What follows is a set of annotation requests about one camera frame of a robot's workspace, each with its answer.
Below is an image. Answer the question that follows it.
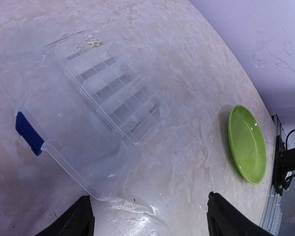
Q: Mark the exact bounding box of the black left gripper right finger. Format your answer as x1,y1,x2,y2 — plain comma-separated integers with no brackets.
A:
206,192,271,236

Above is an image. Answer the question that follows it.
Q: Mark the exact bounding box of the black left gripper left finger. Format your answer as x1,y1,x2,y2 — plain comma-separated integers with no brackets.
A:
36,195,95,236

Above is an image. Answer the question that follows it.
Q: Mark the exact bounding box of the clear plastic pill organizer box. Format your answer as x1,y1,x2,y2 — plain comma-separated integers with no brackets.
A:
0,29,170,200

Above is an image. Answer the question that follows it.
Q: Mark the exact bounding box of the green plate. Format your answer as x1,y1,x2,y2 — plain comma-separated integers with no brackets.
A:
228,105,267,185

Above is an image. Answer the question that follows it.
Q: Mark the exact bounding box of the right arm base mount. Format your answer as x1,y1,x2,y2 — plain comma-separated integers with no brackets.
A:
272,129,295,197

